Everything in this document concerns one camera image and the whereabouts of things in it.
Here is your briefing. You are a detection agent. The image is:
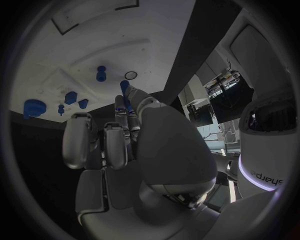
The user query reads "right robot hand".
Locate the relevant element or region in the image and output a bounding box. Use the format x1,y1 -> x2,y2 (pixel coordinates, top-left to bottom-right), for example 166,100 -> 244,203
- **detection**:
61,84 -> 222,240

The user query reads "blue long peg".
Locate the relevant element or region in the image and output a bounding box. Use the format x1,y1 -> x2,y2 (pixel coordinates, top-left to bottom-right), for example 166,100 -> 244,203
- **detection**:
119,80 -> 132,111

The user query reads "white task board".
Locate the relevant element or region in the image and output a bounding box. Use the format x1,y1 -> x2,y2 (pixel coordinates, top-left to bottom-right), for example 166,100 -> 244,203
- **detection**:
8,0 -> 197,124

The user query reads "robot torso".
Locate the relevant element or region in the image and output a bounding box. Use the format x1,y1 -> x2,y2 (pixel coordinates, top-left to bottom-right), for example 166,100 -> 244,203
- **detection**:
236,93 -> 300,198

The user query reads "blue plug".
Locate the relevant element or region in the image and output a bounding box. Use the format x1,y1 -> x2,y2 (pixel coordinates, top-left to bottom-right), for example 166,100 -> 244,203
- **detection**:
95,65 -> 107,83

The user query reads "blue gear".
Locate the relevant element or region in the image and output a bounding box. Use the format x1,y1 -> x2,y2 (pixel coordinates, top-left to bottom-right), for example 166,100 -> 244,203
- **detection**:
22,99 -> 48,120

